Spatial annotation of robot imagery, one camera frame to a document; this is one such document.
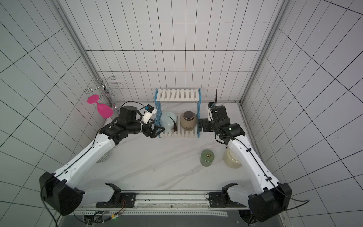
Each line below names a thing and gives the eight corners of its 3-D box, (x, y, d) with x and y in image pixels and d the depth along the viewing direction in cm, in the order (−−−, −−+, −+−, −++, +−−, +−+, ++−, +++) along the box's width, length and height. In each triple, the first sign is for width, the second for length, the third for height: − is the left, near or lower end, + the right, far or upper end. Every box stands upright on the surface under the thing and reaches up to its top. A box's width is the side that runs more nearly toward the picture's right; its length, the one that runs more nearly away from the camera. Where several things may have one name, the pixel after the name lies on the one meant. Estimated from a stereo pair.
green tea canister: (200, 166, 86) (202, 161, 79) (199, 155, 91) (201, 149, 84) (212, 166, 86) (215, 161, 79) (211, 155, 91) (213, 149, 84)
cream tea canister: (219, 160, 89) (223, 153, 80) (223, 154, 91) (227, 147, 83) (235, 173, 84) (240, 167, 75) (239, 167, 86) (245, 160, 77)
